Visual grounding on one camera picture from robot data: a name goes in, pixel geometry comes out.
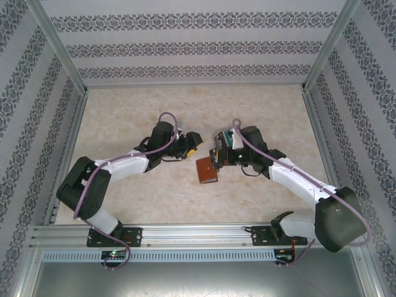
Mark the brown leather card holder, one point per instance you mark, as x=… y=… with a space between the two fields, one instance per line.
x=205 y=171

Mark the stack of teal cards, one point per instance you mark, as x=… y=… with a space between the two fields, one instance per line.
x=228 y=135

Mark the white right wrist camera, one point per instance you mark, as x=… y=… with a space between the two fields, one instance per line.
x=236 y=139

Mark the aluminium side rail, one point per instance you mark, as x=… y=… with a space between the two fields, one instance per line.
x=75 y=123
x=316 y=123

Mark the controller board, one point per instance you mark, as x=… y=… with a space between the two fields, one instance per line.
x=285 y=255
x=114 y=254

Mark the black VIP card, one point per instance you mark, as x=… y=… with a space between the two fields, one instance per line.
x=216 y=156

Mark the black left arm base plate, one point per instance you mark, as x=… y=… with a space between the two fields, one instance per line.
x=133 y=236

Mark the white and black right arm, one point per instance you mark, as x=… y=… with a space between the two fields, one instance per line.
x=297 y=179

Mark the left controller board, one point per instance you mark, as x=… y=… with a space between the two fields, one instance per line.
x=114 y=254

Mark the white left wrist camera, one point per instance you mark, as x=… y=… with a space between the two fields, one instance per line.
x=180 y=126

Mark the aluminium mounting rail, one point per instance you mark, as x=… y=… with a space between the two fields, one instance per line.
x=198 y=235

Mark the metal sheet panel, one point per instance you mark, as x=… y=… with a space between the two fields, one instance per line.
x=198 y=281

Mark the clear acrylic card box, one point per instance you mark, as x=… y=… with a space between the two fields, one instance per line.
x=218 y=137

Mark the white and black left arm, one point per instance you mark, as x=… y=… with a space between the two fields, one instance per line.
x=123 y=165

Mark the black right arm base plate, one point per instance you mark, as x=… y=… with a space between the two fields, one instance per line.
x=260 y=236

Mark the right controller board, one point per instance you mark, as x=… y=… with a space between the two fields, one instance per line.
x=285 y=255

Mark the aluminium frame post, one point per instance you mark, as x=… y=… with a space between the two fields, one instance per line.
x=331 y=46
x=58 y=46

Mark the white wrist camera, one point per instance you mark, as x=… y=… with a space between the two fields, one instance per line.
x=236 y=139
x=180 y=126

